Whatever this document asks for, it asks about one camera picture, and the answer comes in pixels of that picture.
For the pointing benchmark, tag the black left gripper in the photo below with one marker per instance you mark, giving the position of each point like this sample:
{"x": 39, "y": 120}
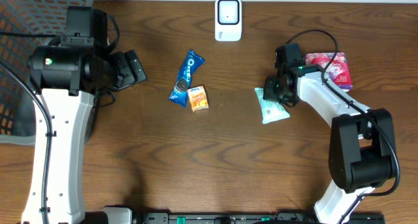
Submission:
{"x": 123, "y": 72}

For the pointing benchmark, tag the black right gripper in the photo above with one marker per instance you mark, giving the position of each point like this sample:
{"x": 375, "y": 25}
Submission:
{"x": 271, "y": 91}

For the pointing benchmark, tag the green wet tissue pack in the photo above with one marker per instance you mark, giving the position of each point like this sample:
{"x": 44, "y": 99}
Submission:
{"x": 271, "y": 110}

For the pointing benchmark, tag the purple sanitary pad pack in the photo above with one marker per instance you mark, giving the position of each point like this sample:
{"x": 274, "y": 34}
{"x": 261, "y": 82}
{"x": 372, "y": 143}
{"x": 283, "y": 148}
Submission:
{"x": 338, "y": 70}

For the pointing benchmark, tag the blue oreo cookie pack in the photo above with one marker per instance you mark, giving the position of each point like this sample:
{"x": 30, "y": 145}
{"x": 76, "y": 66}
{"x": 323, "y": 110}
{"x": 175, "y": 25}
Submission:
{"x": 191, "y": 63}

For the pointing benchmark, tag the orange tissue pack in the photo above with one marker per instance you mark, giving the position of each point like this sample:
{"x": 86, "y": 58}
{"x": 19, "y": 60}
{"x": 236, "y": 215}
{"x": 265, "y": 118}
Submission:
{"x": 198, "y": 98}

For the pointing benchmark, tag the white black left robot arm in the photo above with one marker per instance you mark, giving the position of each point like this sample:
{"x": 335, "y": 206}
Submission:
{"x": 69, "y": 75}

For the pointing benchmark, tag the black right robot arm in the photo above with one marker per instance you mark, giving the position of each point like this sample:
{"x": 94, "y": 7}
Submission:
{"x": 362, "y": 151}

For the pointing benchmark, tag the grey plastic mesh basket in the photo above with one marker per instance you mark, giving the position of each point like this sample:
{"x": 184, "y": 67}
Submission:
{"x": 25, "y": 17}

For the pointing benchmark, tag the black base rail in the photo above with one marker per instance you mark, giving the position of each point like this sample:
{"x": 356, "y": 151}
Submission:
{"x": 280, "y": 217}

